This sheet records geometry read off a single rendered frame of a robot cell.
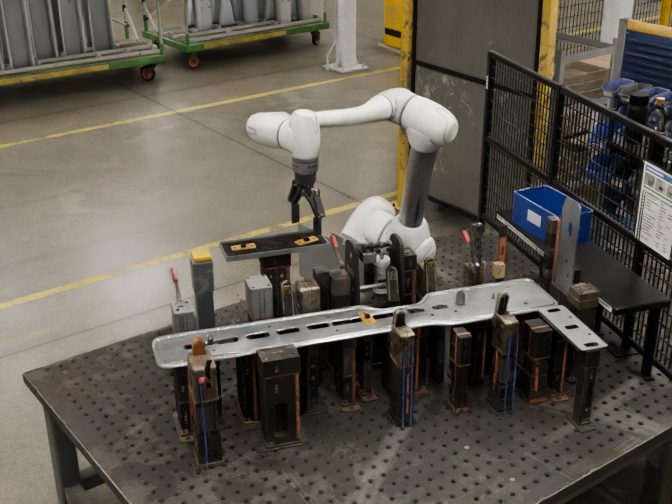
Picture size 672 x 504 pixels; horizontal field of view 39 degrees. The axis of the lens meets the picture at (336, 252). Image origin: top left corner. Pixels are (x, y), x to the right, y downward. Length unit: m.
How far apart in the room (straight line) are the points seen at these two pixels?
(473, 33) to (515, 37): 0.34
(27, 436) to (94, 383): 1.09
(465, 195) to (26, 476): 3.29
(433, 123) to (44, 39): 6.95
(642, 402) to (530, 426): 0.43
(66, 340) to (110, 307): 0.40
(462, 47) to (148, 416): 3.45
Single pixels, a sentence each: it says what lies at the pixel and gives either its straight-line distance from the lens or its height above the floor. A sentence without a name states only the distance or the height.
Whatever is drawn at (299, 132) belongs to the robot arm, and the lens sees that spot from 3.19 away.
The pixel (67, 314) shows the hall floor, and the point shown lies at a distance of 5.53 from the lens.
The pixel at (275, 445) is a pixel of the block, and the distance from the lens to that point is 3.11.
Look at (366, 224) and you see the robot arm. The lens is 3.98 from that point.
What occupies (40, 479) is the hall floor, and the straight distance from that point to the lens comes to 4.31.
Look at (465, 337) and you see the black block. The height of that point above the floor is 0.99.
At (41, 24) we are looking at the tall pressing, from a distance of 10.05.
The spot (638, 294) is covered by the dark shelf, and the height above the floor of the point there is 1.03.
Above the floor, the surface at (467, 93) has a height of 0.95.
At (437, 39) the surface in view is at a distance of 6.16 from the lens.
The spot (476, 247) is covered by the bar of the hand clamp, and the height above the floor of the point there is 1.13.
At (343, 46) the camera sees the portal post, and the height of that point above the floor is 0.25.
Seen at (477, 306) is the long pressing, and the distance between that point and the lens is 3.31.
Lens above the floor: 2.56
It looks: 25 degrees down
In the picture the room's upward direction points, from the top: straight up
